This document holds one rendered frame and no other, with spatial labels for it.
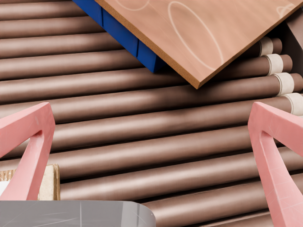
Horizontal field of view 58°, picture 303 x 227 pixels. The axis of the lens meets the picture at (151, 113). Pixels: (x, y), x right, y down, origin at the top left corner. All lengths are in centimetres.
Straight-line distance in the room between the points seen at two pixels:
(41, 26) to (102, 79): 18
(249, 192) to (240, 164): 4
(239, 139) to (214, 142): 4
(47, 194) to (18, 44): 31
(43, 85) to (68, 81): 4
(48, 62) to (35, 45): 5
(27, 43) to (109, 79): 17
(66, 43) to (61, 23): 5
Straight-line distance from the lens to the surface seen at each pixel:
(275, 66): 62
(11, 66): 55
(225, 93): 53
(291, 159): 51
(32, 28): 61
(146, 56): 49
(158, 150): 44
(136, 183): 42
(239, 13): 48
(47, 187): 38
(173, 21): 43
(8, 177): 43
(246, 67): 58
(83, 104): 47
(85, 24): 60
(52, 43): 57
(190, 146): 45
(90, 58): 53
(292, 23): 68
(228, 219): 48
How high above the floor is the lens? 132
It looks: 59 degrees down
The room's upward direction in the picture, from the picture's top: 12 degrees clockwise
